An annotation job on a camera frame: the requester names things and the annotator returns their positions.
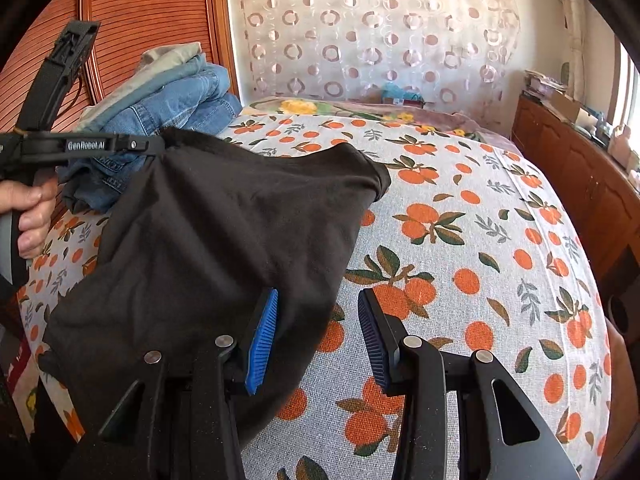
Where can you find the khaki folded pants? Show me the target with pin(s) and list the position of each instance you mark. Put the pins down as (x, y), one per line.
(184, 51)

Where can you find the person's left hand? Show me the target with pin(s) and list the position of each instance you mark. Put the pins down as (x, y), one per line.
(36, 203)

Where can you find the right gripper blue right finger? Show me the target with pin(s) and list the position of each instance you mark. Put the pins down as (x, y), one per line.
(382, 334)

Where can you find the wooden sideboard cabinet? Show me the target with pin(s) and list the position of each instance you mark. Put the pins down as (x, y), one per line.
(601, 203)

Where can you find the cardboard box on cabinet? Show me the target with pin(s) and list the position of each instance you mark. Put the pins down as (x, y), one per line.
(573, 111)

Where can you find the beige side curtain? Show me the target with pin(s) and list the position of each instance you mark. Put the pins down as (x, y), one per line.
(574, 12)

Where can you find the blue folded jeans middle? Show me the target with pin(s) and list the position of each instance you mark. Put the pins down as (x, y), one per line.
(202, 102)

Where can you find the window with wooden frame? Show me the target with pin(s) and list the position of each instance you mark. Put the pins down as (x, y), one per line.
(624, 103)

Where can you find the blue item box on bed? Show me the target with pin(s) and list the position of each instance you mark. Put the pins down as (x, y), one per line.
(394, 95)

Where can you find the light blue folded jeans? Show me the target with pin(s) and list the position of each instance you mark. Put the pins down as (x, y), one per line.
(149, 79)

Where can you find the black pants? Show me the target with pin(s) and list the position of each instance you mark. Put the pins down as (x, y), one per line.
(150, 344)

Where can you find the dark blue folded jeans bottom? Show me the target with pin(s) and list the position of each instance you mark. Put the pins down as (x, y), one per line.
(97, 183)

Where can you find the wooden slatted wardrobe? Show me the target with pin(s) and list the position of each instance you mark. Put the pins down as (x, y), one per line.
(128, 28)

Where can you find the sheer circle pattern curtain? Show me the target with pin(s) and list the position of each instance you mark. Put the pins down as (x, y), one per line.
(452, 54)

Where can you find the stack of papers books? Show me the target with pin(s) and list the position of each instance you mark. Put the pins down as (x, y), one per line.
(542, 86)

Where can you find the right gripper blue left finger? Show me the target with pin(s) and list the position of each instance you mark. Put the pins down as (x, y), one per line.
(258, 340)

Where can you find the orange print bed sheet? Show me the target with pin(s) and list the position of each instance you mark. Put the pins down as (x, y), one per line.
(473, 250)

